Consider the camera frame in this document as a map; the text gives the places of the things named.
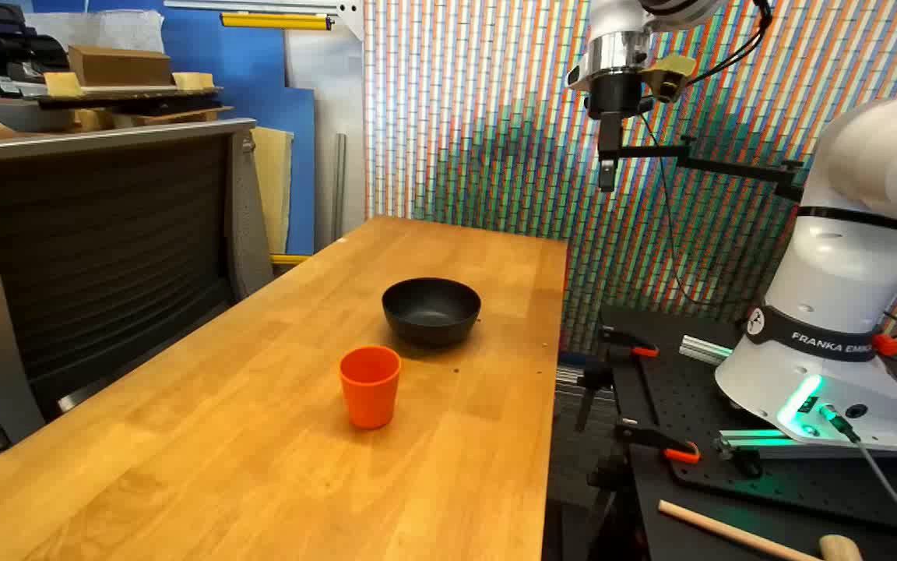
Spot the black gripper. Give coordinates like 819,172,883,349
581,72,646,196

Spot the orange plastic cup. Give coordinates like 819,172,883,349
336,342,403,433

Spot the black bowl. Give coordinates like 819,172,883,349
379,275,484,355

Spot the grey metal pole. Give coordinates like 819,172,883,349
329,131,352,243

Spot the beige foam board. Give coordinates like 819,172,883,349
250,124,294,259

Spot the yellow bar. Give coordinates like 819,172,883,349
218,10,334,35

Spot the blue panel board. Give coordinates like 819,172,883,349
23,0,321,259

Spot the wooden mallet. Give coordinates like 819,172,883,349
654,497,865,561

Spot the brown cardboard box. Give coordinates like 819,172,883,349
65,43,176,90

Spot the grey mesh office chair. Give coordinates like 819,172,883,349
0,115,276,452

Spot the yellowish wrist camera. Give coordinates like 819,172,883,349
640,52,700,107

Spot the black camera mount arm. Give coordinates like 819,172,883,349
600,134,817,203

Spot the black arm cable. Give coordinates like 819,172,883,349
688,0,778,88

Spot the orange handled black clamp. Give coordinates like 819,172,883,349
593,323,664,369
610,415,706,470

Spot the aluminium rail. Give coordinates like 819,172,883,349
677,331,734,369

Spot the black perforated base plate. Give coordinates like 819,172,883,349
597,307,897,561

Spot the grey cable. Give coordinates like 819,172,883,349
828,410,897,556

